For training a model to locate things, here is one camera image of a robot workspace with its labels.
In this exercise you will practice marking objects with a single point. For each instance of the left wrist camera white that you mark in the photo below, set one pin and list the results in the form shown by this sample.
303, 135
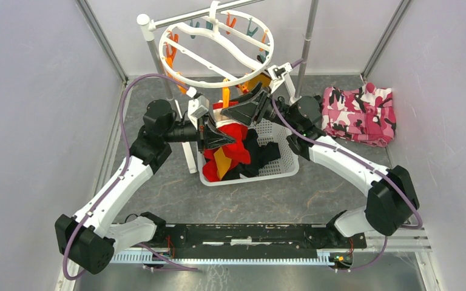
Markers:
198, 106

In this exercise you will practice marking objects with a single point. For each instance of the black ankle sock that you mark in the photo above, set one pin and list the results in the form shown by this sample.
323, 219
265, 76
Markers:
261, 155

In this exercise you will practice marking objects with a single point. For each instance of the white round sock hanger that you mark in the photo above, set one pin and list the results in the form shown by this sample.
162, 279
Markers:
218, 55

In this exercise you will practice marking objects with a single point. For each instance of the orange clothes peg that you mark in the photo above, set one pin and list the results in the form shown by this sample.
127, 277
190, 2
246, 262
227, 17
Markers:
226, 94
171, 52

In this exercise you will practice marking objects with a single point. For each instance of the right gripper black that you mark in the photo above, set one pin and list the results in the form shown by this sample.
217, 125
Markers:
244, 112

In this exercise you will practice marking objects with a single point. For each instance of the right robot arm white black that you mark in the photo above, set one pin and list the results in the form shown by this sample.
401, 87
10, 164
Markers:
391, 200

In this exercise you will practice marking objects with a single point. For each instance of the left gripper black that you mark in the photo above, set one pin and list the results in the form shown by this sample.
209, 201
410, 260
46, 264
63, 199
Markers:
209, 138

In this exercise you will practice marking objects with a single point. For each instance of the red snowflake christmas sock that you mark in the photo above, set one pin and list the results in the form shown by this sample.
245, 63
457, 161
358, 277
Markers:
236, 152

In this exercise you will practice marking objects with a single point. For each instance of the white plastic perforated basket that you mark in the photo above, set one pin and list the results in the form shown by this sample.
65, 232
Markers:
286, 166

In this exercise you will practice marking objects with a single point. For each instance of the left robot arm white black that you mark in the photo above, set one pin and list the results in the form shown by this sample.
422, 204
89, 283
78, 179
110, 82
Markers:
89, 238

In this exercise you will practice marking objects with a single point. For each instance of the mustard yellow striped sock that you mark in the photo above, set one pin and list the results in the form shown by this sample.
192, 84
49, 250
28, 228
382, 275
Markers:
263, 78

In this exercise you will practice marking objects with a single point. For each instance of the pink camouflage garment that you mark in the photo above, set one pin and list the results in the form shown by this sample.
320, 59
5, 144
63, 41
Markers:
364, 115

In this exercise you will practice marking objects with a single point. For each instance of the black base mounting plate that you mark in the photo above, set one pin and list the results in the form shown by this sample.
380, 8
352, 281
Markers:
252, 241

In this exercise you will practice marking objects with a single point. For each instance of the white metal drying rack stand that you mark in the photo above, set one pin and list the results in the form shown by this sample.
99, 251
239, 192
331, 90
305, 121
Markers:
205, 23

